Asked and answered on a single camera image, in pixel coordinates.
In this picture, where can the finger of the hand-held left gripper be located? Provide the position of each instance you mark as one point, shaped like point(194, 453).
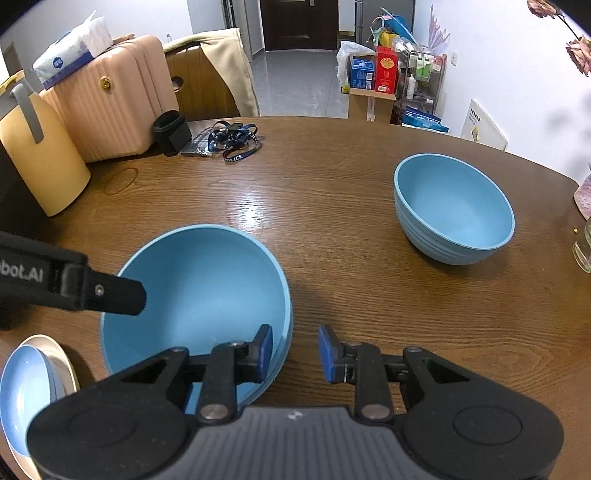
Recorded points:
point(106, 290)

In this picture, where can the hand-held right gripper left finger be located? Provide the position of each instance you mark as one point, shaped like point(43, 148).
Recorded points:
point(264, 353)

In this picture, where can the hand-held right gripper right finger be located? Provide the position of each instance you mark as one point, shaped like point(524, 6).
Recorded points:
point(328, 353)

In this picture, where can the blue ribbed bowl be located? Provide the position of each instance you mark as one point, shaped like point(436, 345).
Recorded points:
point(290, 323)
point(198, 286)
point(452, 207)

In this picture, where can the cream plate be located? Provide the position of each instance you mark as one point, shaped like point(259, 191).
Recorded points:
point(67, 369)

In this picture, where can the small blue plate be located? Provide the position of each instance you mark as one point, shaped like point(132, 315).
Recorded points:
point(23, 397)

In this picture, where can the yellow thermos jug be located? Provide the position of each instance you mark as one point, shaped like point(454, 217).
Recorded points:
point(41, 161)

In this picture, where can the black cup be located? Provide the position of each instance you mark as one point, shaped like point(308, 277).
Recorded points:
point(173, 134)

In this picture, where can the clear badge holder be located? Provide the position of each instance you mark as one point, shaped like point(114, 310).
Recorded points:
point(196, 145)

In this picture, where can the pink suitcase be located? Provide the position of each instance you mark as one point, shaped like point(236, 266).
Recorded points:
point(111, 106)

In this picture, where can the wooden chair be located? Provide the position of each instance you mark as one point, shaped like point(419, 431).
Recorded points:
point(203, 87)

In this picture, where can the white tissue pack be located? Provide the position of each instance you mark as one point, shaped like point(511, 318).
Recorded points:
point(69, 50)

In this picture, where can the cardboard box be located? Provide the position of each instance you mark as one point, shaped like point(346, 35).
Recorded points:
point(369, 106)

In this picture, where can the blue packet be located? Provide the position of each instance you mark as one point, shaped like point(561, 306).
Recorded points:
point(422, 121)

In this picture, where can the beige cloth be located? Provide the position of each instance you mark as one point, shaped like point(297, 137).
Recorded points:
point(235, 69)

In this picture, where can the clear drinking glass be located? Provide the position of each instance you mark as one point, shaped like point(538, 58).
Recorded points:
point(584, 249)

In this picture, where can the white leaning panel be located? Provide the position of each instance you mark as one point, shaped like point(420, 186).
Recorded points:
point(485, 124)

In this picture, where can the blue carton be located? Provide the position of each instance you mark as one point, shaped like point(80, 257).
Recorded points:
point(362, 74)

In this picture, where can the metal rack with bottles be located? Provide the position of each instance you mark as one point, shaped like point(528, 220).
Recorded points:
point(422, 83)

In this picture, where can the red box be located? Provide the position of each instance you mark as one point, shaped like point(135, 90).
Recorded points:
point(387, 69)

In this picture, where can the white plastic bag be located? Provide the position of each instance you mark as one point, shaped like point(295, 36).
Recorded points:
point(344, 55)

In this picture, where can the pink wrapped vase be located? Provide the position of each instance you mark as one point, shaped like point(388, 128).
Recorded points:
point(584, 194)

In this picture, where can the dark brown door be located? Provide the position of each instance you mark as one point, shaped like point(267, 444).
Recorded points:
point(300, 27)

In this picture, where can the purple feather decoration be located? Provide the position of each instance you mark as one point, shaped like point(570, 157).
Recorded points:
point(438, 32)

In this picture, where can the dried rose bouquet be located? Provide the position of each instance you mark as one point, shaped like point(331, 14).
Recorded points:
point(579, 53)

